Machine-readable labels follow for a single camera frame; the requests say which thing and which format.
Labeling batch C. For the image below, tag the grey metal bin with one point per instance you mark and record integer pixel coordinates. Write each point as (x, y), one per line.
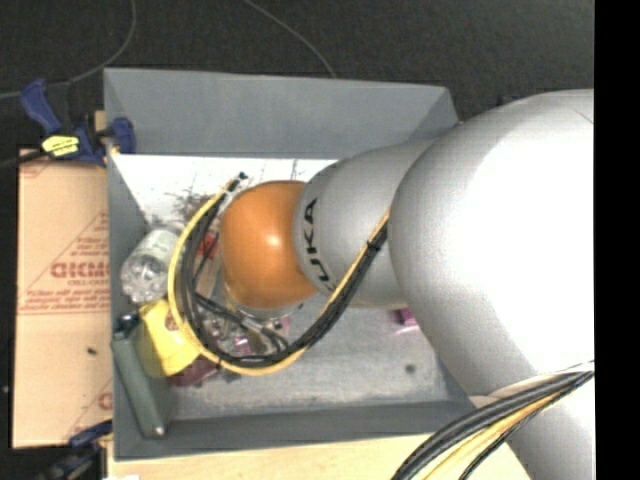
(350, 363)

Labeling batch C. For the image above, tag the clear plastic bottle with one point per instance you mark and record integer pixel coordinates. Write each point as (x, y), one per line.
(147, 265)

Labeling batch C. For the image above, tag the brown cardboard board red print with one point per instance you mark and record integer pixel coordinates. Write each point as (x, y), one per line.
(60, 348)

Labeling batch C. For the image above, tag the dark green flat block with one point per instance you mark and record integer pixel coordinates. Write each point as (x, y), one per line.
(137, 385)

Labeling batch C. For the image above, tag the red flat thing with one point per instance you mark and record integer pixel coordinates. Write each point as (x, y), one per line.
(208, 250)

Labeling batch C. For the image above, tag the pink block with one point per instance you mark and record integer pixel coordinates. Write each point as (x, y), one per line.
(406, 320)

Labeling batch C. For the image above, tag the dark pink lumpy thing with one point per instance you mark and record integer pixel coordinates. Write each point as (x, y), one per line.
(192, 373)

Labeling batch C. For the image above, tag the small dark blue thing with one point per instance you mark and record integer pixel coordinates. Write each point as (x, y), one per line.
(127, 322)

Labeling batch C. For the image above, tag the yellow cup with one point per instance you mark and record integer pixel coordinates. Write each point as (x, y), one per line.
(162, 340)

